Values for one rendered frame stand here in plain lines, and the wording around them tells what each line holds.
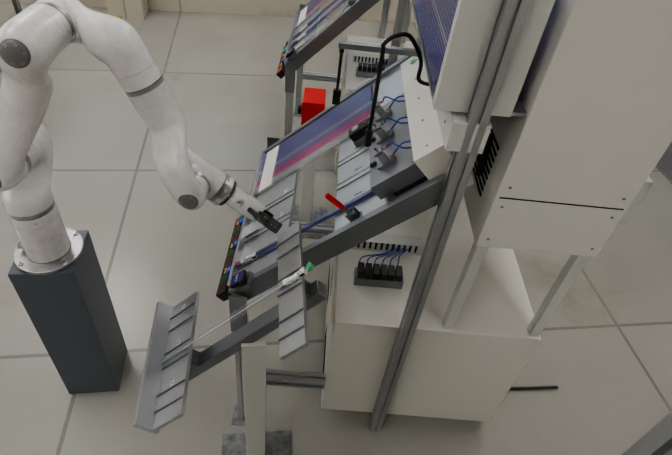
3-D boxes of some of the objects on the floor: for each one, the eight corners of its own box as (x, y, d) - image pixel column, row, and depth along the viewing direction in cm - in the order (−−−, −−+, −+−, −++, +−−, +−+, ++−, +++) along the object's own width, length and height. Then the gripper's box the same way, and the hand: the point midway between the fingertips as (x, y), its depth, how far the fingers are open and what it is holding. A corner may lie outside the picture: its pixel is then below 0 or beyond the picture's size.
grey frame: (238, 420, 189) (191, -263, 64) (267, 264, 248) (271, -251, 122) (383, 431, 191) (612, -208, 66) (377, 274, 250) (493, -222, 124)
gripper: (210, 194, 139) (259, 225, 147) (220, 211, 124) (275, 245, 132) (226, 172, 139) (274, 205, 147) (238, 186, 124) (291, 222, 132)
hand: (272, 222), depth 139 cm, fingers open, 8 cm apart
